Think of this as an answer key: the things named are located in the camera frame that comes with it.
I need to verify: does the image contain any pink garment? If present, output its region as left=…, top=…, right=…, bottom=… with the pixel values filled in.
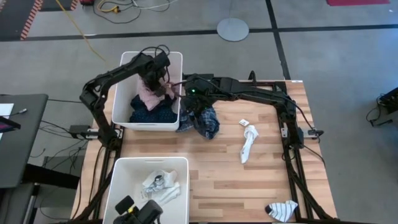
left=136, top=76, right=181, bottom=112

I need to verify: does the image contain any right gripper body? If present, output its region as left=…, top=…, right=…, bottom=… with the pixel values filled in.
left=182, top=73, right=215, bottom=110

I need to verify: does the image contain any grey round floor disc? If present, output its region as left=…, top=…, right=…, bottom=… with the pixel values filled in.
left=216, top=17, right=250, bottom=42

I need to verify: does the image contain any black floor cable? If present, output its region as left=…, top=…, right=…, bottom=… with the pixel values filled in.
left=92, top=0, right=175, bottom=25

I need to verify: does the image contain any black device with yellow mark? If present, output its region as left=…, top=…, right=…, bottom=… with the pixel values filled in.
left=112, top=195, right=164, bottom=224

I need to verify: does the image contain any blue plaid shirt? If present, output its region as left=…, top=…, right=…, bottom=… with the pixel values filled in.
left=175, top=104, right=221, bottom=140

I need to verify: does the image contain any black equipment with cables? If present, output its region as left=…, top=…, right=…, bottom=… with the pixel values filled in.
left=366, top=86, right=398, bottom=127

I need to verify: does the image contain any white plastic bin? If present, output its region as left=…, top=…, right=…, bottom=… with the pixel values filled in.
left=102, top=156, right=190, bottom=224
left=111, top=51, right=183, bottom=131

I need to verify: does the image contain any black mat orange striped edge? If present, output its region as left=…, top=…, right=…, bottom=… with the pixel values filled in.
left=0, top=0, right=44, bottom=42

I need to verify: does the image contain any black power adapter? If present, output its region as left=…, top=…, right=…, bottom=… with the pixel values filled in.
left=68, top=124, right=91, bottom=139

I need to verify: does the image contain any black desk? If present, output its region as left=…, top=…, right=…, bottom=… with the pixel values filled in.
left=0, top=94, right=49, bottom=190

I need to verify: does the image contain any silver mounting plate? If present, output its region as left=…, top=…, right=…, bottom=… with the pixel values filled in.
left=280, top=126, right=318, bottom=138

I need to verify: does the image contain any long white sock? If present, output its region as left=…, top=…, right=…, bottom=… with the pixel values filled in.
left=238, top=119, right=259, bottom=165

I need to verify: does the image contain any yellow extension cord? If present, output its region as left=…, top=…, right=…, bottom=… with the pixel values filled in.
left=96, top=0, right=121, bottom=14

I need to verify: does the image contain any black aluminium table frame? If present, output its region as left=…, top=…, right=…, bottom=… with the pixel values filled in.
left=73, top=70, right=341, bottom=224

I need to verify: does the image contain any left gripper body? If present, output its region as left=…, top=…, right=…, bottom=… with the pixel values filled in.
left=138, top=51, right=172, bottom=94

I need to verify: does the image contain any dark tablet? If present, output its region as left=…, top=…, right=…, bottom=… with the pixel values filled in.
left=0, top=115, right=21, bottom=133

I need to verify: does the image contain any yellow floor cable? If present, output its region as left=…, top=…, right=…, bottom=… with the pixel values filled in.
left=54, top=0, right=111, bottom=68

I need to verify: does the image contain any navy dotted garment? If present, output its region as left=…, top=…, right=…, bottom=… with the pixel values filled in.
left=129, top=95, right=178, bottom=124

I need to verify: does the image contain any magenta floor mat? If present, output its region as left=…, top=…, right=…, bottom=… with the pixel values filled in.
left=325, top=0, right=390, bottom=7

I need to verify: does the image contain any white paper sheet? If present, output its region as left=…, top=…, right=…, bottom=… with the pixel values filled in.
left=0, top=103, right=15, bottom=118

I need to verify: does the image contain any plain white sock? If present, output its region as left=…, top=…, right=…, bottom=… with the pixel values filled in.
left=136, top=182, right=182, bottom=207
left=161, top=169, right=178, bottom=187

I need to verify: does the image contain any white power strip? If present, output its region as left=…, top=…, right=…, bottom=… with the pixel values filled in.
left=84, top=128, right=102, bottom=139

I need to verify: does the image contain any striped sock with black toe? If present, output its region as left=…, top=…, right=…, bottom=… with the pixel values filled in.
left=264, top=200, right=299, bottom=223

